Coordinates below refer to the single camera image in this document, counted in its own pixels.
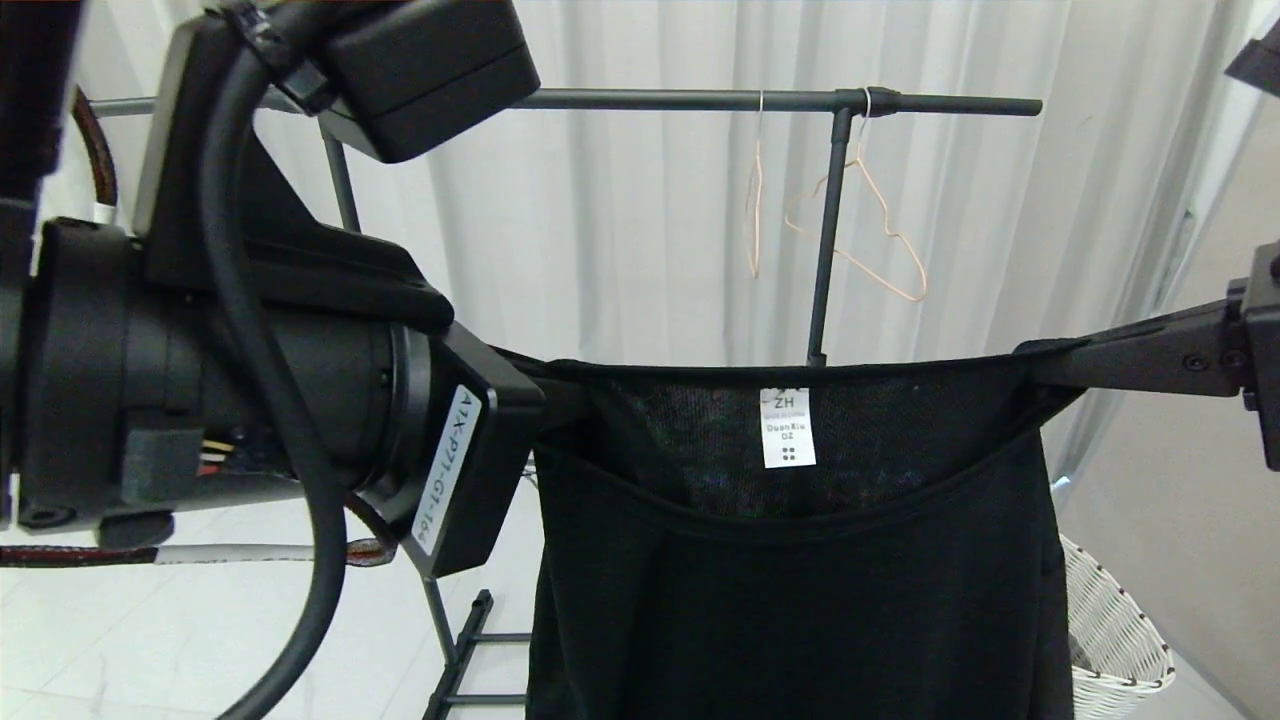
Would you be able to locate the white curtain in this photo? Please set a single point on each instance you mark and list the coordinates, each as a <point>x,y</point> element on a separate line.
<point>650,230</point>

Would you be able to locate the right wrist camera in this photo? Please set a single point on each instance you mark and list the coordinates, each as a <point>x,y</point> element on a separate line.
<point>1262,65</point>

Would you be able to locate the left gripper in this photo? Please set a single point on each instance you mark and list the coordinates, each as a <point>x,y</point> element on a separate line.
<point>385,410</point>

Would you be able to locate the black clothes rack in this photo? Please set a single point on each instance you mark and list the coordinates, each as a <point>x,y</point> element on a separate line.
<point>650,100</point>

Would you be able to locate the pink clothes hanger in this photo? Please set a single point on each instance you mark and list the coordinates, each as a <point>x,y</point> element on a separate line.
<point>755,230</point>
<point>922,282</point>

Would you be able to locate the white laundry basket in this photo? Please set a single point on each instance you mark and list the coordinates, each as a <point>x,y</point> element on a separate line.
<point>1110,620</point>

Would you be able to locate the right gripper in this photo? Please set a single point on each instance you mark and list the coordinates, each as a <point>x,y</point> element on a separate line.
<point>1270,350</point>

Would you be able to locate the black garment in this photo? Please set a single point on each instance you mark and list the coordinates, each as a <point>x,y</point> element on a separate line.
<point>800,600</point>

